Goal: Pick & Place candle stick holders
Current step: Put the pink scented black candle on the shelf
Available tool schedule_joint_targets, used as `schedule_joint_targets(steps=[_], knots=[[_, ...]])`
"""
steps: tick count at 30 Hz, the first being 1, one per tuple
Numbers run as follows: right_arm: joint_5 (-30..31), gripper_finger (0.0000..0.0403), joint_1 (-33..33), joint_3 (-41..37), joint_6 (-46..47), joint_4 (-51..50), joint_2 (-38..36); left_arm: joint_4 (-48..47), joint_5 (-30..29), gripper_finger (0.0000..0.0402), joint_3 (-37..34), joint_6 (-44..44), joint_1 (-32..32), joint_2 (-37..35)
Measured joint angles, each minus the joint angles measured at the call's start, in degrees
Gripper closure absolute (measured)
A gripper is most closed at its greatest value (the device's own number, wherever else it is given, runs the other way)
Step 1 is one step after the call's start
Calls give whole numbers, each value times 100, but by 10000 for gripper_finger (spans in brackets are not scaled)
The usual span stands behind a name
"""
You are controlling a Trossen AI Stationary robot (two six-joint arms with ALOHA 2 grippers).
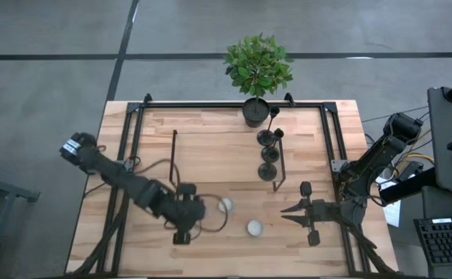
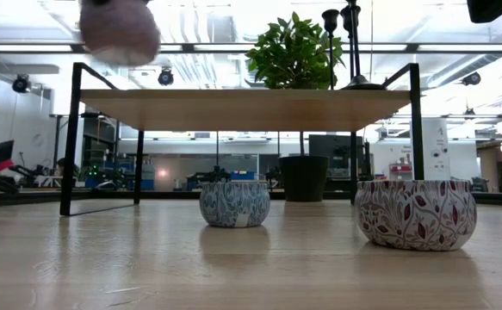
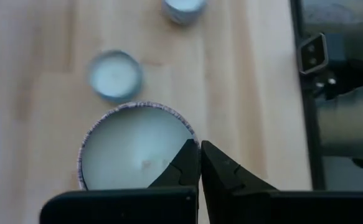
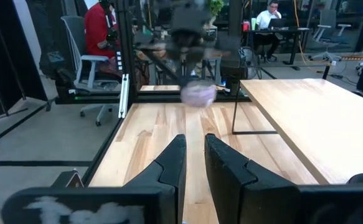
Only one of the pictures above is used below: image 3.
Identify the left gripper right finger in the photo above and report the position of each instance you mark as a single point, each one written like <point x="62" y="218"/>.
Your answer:
<point x="224" y="180"/>

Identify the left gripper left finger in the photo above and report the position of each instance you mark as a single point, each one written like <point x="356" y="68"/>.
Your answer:
<point x="181" y="174"/>

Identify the purple patterned candle tin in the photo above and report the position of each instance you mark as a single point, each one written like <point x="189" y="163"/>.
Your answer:
<point x="128" y="146"/>

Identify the blue patterned candle tin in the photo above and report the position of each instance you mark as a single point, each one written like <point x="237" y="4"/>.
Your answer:
<point x="115" y="76"/>

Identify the black aluminium table frame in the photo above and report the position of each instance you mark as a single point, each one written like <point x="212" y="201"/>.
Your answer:
<point x="312" y="140"/>

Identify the grey metal camera bracket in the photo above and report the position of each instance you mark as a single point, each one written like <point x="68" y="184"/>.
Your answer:
<point x="312" y="56"/>

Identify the black camera housing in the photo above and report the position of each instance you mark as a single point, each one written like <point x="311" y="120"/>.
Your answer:
<point x="349" y="81"/>

